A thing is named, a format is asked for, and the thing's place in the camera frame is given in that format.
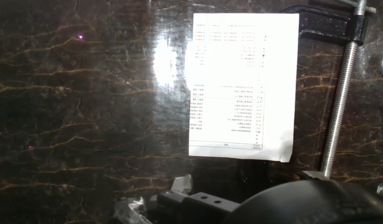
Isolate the gripper right finger tactile tip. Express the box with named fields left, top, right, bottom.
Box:
left=153, top=173, right=242, bottom=224

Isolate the gripper left finger tactile tip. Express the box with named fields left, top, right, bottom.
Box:
left=114, top=197, right=146, bottom=224

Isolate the white printed paper sheet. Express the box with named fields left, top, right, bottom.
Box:
left=187, top=12, right=300, bottom=163

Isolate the dark marble pattern board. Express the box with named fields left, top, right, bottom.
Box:
left=0, top=0, right=383, bottom=224

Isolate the black metal C-clamp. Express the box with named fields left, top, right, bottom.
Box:
left=281, top=0, right=377, bottom=180

